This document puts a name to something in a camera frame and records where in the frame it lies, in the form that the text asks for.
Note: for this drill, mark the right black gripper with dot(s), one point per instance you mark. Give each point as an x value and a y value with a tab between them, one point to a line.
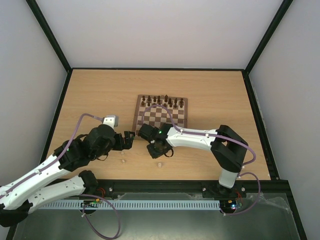
155	151

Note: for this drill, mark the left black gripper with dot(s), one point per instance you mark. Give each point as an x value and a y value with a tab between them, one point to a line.
128	143

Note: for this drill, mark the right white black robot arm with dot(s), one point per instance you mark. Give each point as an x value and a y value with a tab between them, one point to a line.
228	148

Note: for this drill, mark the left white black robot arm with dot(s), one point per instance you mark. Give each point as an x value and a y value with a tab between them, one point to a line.
36	188

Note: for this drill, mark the dark chess pieces row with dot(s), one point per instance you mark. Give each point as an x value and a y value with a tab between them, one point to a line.
174	102

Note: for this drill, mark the wooden folding chessboard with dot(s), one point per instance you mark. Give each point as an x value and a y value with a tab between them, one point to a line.
156	115

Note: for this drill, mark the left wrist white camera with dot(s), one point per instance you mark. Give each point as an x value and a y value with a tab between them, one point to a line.
111	120

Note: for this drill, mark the light blue slotted cable duct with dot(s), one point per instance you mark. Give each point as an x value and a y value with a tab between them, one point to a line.
71	204

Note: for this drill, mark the black aluminium front rail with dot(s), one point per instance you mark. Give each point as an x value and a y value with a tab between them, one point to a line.
207	188

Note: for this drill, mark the left black frame post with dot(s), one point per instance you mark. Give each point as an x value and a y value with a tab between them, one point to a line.
38	14

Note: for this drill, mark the black frame post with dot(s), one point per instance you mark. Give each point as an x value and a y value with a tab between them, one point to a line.
38	14
276	20

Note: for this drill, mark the right black frame post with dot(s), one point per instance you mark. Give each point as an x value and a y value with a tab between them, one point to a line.
276	20

